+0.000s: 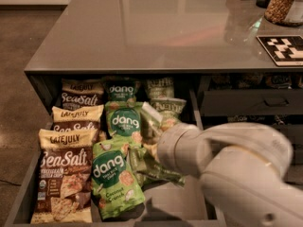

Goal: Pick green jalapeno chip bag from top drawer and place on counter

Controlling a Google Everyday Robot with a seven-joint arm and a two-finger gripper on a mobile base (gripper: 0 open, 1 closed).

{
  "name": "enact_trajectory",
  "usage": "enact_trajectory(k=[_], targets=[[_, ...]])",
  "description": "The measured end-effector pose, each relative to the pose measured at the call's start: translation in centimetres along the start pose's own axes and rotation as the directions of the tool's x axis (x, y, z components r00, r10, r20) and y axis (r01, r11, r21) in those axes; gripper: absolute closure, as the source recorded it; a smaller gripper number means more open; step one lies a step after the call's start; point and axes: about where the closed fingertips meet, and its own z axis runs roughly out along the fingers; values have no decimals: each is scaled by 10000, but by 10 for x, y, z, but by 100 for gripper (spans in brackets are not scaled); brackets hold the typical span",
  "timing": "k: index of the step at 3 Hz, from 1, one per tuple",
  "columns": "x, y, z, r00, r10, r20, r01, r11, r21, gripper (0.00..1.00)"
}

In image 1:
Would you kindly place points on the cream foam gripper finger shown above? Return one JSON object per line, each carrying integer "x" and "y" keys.
{"x": 152, "y": 150}

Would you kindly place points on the kettle jalapeno chip bag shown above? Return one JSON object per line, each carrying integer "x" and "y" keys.
{"x": 147, "y": 170}
{"x": 159, "y": 88}
{"x": 170, "y": 109}
{"x": 150, "y": 124}

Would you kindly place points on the dang coconut chip bag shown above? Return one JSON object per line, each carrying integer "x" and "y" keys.
{"x": 114, "y": 186}
{"x": 124, "y": 119}

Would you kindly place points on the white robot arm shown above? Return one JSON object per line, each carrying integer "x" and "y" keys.
{"x": 240, "y": 168}

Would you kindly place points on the open grey top drawer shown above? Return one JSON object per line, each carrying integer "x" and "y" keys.
{"x": 166, "y": 205}

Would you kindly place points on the back Dang chip bag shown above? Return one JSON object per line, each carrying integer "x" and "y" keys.
{"x": 121, "y": 89}

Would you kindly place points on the grey upper closed drawer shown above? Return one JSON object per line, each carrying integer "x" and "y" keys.
{"x": 252, "y": 102}

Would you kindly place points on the middle Late July chip bag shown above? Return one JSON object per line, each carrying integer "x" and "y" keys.
{"x": 84, "y": 118}

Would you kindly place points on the late july chip bag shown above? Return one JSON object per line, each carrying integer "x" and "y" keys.
{"x": 64, "y": 186}
{"x": 84, "y": 118}
{"x": 81, "y": 93}

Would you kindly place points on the back Late July chip bag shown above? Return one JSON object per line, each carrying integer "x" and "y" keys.
{"x": 81, "y": 93}

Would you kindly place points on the front Late July chip bag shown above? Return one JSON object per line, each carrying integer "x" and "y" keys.
{"x": 64, "y": 186}

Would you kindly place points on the black white fiducial marker tile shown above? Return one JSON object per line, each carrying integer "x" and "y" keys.
{"x": 284, "y": 50}

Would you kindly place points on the glass jar of nuts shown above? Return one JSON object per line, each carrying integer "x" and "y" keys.
{"x": 285, "y": 12}

